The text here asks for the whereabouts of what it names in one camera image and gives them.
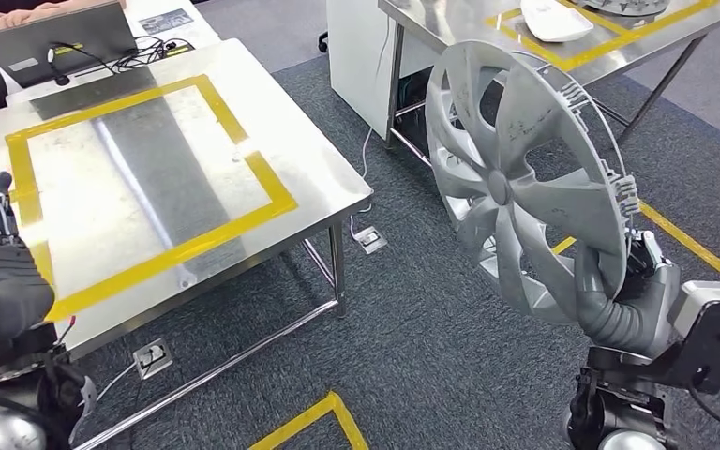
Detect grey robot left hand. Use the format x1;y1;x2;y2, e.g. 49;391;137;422
0;150;55;339

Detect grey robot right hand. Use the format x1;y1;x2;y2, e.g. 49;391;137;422
576;230;683;332

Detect silver plastic wheel hubcap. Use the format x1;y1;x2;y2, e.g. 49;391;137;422
425;39;640;325
567;0;672;19

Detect steel workbench table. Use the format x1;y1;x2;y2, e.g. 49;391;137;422
0;37;375;450
377;0;720;169

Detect yellow floor tape line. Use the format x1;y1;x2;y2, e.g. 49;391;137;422
552;202;720;296

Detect steel floor socket box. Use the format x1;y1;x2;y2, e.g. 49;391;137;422
133;337;173;380
354;226;389;256

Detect grey laptop computer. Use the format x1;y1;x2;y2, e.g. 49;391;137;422
0;0;139;89

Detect white triangular plastic panel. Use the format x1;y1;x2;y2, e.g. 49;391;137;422
519;0;595;43

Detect printed paper sheet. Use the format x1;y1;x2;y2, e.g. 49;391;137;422
138;8;195;36

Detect yellow floor tape square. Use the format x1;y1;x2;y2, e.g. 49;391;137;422
248;391;370;450

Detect white cabinet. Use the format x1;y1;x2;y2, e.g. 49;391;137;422
325;0;442;141

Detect white floor cable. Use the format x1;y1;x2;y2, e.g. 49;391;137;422
350;127;375;240
96;360;139;405

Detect black cable bundle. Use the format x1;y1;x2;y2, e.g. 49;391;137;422
49;36;197;77

